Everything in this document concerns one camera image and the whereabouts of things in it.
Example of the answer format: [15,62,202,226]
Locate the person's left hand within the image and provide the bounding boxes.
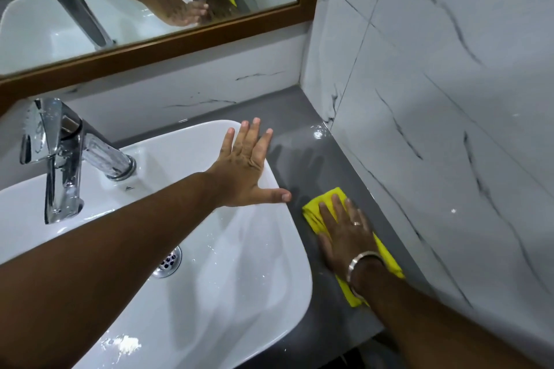
[203,118,292,209]

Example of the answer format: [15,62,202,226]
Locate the person's right hand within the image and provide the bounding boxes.
[318,194,384,283]

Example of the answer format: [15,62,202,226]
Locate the yellow cloth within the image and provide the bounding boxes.
[301,187,406,308]

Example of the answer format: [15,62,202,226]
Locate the person's left forearm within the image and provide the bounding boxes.
[0,172,217,369]

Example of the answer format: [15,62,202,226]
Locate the person's right forearm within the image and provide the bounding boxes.
[353,257,542,369]

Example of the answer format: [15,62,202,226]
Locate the white ceramic sink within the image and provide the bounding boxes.
[0,120,313,369]

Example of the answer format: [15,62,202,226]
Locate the chrome sink drain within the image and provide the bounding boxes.
[151,245,183,280]

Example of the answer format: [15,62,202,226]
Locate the chrome basin faucet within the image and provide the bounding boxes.
[19,97,137,225]

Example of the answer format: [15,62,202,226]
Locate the wooden framed mirror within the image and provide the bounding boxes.
[0,0,324,116]

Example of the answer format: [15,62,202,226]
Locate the silver bracelet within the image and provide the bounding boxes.
[345,251,386,301]

